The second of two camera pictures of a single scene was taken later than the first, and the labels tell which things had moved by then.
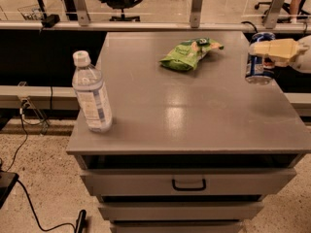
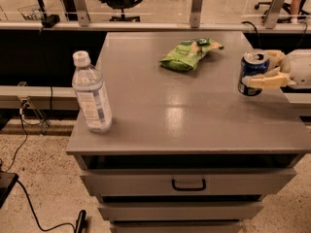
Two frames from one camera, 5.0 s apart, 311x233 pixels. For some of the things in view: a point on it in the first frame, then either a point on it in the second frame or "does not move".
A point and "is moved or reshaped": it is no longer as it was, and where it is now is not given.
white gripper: x=304 y=58 -> x=300 y=68
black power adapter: x=49 y=20 does not move
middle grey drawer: x=212 y=211 does not move
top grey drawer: x=190 y=182 does not move
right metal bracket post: x=272 y=14 does not move
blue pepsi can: x=257 y=73 is moved or reshaped
